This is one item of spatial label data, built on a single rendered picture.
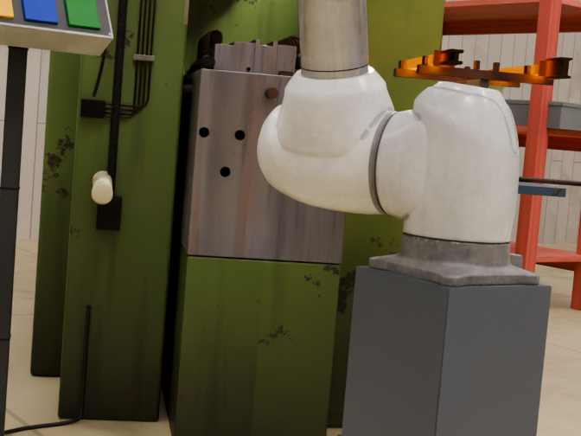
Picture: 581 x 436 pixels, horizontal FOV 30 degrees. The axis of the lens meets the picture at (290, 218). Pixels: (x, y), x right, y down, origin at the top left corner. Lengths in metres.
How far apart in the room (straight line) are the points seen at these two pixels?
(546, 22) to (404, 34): 2.42
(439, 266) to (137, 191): 1.42
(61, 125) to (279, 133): 1.68
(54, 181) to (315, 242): 0.92
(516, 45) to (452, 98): 7.42
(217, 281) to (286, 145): 1.07
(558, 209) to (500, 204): 7.90
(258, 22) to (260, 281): 0.86
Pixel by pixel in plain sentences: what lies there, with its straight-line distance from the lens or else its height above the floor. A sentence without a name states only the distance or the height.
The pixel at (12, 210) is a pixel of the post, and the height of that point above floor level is 0.55.
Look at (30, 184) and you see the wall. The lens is 6.67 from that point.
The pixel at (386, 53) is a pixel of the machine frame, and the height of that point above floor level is 1.01.
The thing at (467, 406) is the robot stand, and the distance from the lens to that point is 1.51.
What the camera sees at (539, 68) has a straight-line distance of 2.49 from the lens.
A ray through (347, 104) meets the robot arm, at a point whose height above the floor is 0.83.
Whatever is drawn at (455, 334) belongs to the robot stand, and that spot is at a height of 0.54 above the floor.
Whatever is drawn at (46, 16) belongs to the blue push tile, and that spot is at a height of 0.99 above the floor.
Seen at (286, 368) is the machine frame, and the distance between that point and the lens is 2.69.
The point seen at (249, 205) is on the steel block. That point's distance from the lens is 2.62.
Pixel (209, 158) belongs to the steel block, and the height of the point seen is 0.70.
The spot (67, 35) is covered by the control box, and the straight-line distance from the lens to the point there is 2.46.
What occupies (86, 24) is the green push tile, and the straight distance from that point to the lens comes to 2.48.
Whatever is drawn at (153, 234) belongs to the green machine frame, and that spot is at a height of 0.49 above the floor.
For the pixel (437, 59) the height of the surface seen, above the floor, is 0.97.
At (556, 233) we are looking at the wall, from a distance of 9.43.
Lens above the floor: 0.79
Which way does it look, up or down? 5 degrees down
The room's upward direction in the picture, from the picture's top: 5 degrees clockwise
